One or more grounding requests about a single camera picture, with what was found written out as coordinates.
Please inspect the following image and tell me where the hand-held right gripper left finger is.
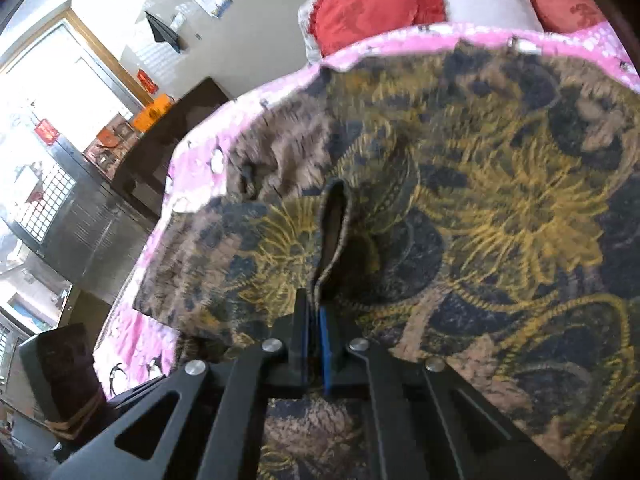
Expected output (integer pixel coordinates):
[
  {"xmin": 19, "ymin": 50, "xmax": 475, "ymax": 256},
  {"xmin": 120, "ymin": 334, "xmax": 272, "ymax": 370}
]
[{"xmin": 50, "ymin": 290, "xmax": 314, "ymax": 480}]

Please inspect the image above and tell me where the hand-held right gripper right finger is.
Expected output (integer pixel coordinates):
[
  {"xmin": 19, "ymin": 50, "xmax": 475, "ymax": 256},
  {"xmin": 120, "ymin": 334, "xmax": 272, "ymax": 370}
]
[{"xmin": 317, "ymin": 305, "xmax": 568, "ymax": 480}]

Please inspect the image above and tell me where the brown floral garment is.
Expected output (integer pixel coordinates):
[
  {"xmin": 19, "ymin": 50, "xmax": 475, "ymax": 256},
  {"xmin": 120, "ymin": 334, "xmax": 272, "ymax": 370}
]
[{"xmin": 132, "ymin": 40, "xmax": 640, "ymax": 480}]

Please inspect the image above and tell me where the pink penguin blanket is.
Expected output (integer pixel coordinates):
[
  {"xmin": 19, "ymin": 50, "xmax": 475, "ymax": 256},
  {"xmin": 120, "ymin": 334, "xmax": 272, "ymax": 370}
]
[{"xmin": 92, "ymin": 22, "xmax": 640, "ymax": 401}]

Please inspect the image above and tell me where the grey metal door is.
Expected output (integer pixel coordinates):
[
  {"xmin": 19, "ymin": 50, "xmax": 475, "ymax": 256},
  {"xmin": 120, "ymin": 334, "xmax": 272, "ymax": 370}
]
[{"xmin": 10, "ymin": 145, "xmax": 156, "ymax": 306}]

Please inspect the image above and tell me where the dark wooden table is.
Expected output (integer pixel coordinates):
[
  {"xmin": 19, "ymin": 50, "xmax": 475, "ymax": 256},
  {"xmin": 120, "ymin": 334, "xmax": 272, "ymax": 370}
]
[{"xmin": 110, "ymin": 77, "xmax": 236, "ymax": 221}]

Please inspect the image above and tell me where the brown stool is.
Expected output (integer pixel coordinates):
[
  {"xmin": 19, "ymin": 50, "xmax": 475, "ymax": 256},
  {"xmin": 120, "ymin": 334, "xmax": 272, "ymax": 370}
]
[{"xmin": 35, "ymin": 324, "xmax": 113, "ymax": 441}]

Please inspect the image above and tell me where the orange box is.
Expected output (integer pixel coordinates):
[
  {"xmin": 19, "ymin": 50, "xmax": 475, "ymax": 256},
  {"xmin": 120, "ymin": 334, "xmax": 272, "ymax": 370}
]
[{"xmin": 131, "ymin": 95, "xmax": 175, "ymax": 133}]

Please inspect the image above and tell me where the red gift box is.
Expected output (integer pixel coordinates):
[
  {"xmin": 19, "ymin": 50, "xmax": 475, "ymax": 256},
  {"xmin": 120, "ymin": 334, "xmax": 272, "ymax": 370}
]
[{"xmin": 82, "ymin": 115, "xmax": 138, "ymax": 181}]

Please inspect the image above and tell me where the large red pillow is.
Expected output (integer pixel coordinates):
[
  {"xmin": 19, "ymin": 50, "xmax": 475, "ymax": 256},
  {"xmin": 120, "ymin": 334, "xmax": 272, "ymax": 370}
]
[{"xmin": 307, "ymin": 0, "xmax": 448, "ymax": 57}]

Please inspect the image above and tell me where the window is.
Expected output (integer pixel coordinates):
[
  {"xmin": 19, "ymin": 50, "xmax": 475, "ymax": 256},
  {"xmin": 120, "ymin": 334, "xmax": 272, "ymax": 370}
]
[{"xmin": 0, "ymin": 7, "xmax": 146, "ymax": 156}]

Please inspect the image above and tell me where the black wall bracket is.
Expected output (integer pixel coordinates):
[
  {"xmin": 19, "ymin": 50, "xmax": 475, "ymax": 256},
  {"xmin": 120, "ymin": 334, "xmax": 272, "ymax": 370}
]
[{"xmin": 145, "ymin": 10, "xmax": 185, "ymax": 53}]

